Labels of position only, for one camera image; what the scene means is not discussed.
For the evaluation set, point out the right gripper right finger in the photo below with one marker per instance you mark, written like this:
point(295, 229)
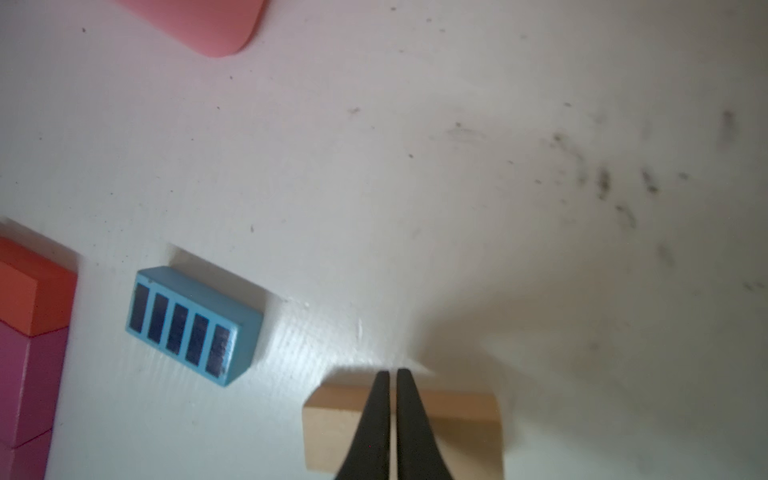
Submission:
point(418, 456)

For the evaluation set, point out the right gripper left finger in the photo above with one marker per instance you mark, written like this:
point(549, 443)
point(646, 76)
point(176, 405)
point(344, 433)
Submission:
point(368, 457)

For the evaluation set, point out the wooden block horizontal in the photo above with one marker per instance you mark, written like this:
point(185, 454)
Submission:
point(467, 428)

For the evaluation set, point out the blue striped block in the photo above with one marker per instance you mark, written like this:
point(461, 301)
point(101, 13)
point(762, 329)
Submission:
point(203, 329)

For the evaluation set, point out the magenta block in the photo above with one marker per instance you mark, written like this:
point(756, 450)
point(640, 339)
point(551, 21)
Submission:
point(27, 461)
point(31, 370)

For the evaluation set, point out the red block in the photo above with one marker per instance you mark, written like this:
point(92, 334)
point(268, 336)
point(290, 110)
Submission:
point(37, 294)

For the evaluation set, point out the pink plastic storage box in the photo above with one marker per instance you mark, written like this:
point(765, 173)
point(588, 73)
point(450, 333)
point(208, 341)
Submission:
point(212, 28)

